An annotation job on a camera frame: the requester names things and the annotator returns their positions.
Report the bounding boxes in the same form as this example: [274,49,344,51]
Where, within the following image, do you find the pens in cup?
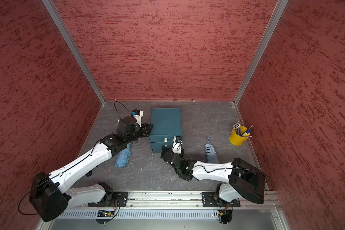
[233,122,252,137]

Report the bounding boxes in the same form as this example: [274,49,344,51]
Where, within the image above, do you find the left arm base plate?
[87,192,128,208]

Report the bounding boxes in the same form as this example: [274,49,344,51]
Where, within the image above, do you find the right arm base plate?
[201,192,241,208]

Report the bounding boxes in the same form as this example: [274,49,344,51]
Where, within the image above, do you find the yellow pen cup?
[229,130,250,146]

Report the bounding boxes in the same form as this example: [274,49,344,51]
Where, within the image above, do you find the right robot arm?
[161,146,266,204]

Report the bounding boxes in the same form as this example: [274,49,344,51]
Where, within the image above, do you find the teal drawer cabinet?
[149,108,183,153]

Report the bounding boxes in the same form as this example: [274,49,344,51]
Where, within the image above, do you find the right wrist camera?
[172,137,183,154]

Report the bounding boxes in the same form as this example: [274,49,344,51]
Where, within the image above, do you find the blue umbrella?
[115,144,131,168]
[205,137,219,164]

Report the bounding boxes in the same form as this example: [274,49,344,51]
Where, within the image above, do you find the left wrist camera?
[131,109,143,127]

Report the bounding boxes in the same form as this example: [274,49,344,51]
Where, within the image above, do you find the aluminium rail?
[71,190,277,210]

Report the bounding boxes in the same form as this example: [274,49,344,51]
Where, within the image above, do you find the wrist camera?
[172,137,183,154]
[131,109,143,127]

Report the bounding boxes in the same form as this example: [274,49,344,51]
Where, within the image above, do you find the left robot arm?
[29,115,153,222]

